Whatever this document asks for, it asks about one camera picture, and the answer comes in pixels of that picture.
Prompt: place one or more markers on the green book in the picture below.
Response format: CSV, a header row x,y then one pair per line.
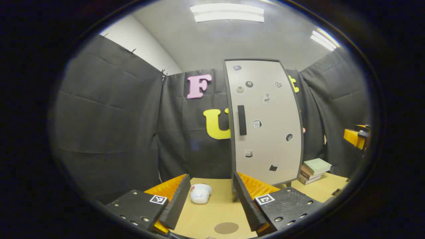
x,y
317,166

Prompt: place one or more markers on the brown round coaster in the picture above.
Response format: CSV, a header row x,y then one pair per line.
x,y
226,228

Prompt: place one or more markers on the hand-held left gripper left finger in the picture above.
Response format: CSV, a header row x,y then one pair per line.
x,y
177,202

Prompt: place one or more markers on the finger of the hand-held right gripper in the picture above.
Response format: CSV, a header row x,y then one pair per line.
x,y
353,136

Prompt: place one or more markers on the light grey cabinet door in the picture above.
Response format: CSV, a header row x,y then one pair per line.
x,y
269,146

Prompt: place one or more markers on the narrow ceiling light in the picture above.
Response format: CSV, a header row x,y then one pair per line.
x,y
323,40

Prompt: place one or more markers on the large ceiling light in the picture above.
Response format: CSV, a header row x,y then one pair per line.
x,y
227,13

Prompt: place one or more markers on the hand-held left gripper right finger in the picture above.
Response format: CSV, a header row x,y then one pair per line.
x,y
247,204

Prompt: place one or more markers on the black backdrop cloth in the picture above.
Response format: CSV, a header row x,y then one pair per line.
x,y
109,126

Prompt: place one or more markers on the white plush toy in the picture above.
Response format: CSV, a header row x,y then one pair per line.
x,y
200,193

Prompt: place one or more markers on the grey cabinet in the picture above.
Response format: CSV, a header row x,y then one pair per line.
x,y
232,146

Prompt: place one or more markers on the brown book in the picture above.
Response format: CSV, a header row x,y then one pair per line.
x,y
307,174

